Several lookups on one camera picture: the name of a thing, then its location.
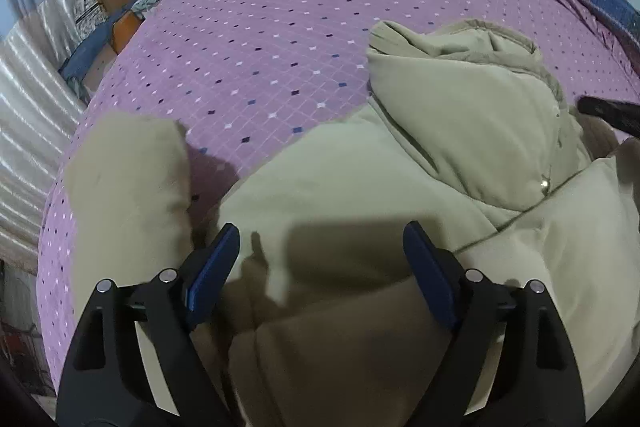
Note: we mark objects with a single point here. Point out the dark blue cloth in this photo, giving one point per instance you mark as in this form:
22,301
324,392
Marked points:
87,47

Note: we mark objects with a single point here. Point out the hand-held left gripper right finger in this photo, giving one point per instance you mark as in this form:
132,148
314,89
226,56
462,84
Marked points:
430,278

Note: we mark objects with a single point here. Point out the purple checked bed sheet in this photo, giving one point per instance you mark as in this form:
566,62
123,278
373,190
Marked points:
250,57

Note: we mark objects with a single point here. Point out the silver curtain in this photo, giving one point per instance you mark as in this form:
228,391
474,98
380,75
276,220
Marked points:
30,107

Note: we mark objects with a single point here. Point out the wooden nightstand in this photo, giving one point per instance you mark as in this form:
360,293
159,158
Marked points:
125,32

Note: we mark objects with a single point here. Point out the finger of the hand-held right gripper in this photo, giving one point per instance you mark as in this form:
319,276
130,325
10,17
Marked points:
617,114

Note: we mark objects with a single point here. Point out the beige green padded jacket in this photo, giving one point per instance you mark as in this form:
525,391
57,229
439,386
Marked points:
350,167

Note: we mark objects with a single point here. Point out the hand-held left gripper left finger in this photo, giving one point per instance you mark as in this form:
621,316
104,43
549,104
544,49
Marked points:
215,268

